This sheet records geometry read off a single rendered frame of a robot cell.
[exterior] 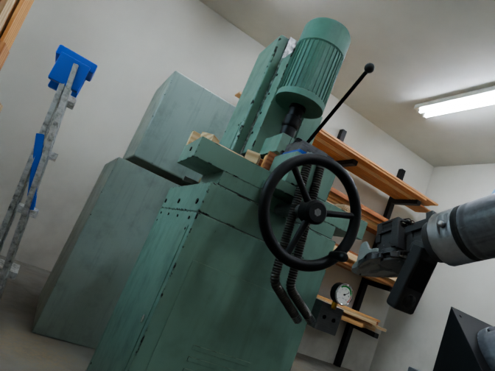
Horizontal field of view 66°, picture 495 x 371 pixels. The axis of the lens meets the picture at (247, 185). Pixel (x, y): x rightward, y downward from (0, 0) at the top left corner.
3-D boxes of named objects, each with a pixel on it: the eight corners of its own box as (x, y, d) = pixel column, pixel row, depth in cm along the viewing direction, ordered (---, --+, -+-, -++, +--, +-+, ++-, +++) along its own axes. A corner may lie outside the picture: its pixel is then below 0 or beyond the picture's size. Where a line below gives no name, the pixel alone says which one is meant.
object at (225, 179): (217, 184, 103) (223, 170, 104) (197, 186, 122) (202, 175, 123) (331, 239, 116) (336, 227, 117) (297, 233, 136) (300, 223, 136)
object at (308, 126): (294, 140, 151) (307, 107, 154) (283, 143, 159) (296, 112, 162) (311, 149, 154) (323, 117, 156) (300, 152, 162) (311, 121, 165)
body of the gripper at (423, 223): (401, 239, 77) (456, 222, 68) (401, 280, 73) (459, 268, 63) (373, 224, 75) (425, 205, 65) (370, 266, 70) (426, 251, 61)
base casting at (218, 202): (196, 210, 100) (210, 179, 102) (159, 207, 154) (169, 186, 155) (328, 270, 115) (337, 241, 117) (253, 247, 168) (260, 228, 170)
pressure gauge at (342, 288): (330, 308, 108) (339, 280, 109) (323, 305, 111) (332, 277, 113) (347, 315, 110) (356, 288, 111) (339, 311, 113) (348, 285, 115)
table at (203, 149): (202, 150, 92) (212, 129, 93) (175, 162, 120) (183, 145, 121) (384, 244, 112) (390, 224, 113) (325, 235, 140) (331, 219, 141)
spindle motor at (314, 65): (289, 87, 121) (323, 7, 127) (266, 101, 138) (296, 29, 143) (332, 114, 127) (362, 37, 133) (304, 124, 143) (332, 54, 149)
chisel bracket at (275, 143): (273, 154, 123) (283, 132, 124) (256, 159, 135) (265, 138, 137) (292, 165, 125) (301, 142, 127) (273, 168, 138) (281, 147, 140)
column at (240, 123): (208, 197, 138) (281, 32, 151) (193, 197, 158) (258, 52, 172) (260, 221, 145) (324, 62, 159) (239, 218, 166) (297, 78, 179)
